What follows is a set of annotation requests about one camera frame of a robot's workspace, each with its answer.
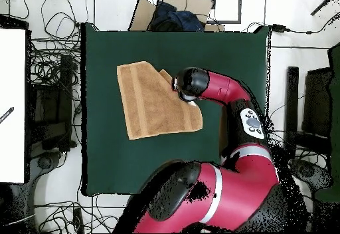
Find black rod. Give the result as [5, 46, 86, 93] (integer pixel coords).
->
[309, 0, 340, 16]

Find brown cardboard box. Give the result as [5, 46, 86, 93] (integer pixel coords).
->
[128, 0, 225, 33]

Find tangled black cables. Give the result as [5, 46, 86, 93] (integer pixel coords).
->
[34, 193, 128, 233]
[19, 0, 90, 102]
[268, 95, 330, 171]

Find dark blue clothing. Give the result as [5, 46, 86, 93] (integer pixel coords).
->
[147, 1, 205, 32]

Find dark green table cloth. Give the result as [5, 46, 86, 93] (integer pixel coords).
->
[80, 23, 270, 196]

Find black power strip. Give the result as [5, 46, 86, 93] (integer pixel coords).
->
[72, 207, 85, 233]

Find black pen with white print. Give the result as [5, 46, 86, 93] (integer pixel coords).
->
[0, 106, 15, 124]

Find tan terry towel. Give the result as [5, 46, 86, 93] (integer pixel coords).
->
[116, 60, 204, 141]

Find white desk top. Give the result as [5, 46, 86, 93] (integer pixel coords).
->
[0, 28, 27, 184]

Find grey rectangular frame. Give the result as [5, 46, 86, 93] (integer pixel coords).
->
[203, 0, 242, 24]

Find black cable with adapter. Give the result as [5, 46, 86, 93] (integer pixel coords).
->
[242, 11, 340, 35]

